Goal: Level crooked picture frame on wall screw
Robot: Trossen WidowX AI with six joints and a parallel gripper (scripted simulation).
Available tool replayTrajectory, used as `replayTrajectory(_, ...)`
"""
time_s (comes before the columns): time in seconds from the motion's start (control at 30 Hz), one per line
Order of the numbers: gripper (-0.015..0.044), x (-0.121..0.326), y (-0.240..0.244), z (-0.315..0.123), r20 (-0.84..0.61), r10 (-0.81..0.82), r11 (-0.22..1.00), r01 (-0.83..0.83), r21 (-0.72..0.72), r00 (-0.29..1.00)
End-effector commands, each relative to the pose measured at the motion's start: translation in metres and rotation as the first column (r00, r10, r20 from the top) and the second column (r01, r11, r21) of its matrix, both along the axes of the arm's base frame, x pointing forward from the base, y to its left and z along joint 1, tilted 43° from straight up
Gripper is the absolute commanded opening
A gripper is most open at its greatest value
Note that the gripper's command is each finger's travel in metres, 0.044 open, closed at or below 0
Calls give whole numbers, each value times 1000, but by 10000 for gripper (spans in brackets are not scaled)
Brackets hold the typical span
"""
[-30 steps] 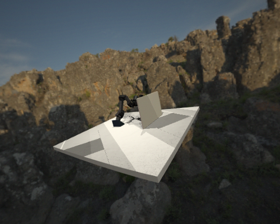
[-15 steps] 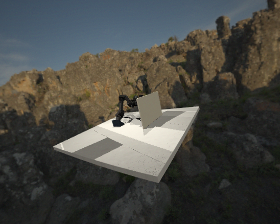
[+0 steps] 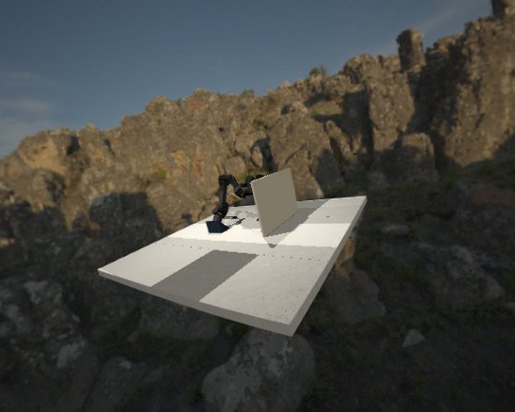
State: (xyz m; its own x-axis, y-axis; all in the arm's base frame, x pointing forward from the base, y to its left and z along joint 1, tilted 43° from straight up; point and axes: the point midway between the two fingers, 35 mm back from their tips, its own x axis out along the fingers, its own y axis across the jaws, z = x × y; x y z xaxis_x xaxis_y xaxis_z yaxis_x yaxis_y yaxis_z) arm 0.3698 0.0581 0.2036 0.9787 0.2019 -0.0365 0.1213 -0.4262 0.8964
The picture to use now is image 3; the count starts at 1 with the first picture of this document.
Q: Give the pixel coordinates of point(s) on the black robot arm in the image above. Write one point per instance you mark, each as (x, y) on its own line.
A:
(224, 180)

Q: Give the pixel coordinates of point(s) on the beige wall panel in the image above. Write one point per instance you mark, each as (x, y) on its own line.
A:
(275, 200)

